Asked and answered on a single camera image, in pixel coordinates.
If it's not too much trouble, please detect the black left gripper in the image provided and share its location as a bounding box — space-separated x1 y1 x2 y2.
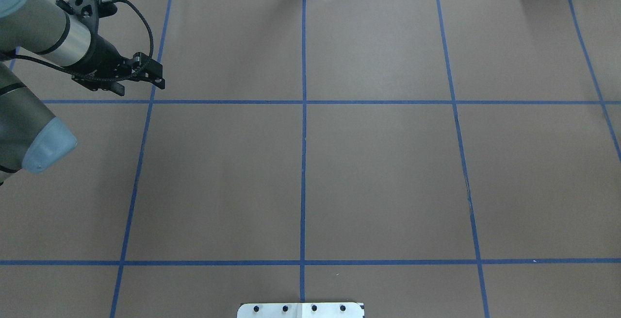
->
55 0 165 96

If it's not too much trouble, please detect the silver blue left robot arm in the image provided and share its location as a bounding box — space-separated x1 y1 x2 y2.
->
0 0 165 183

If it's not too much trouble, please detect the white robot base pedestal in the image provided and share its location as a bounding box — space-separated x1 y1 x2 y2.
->
237 302 366 318

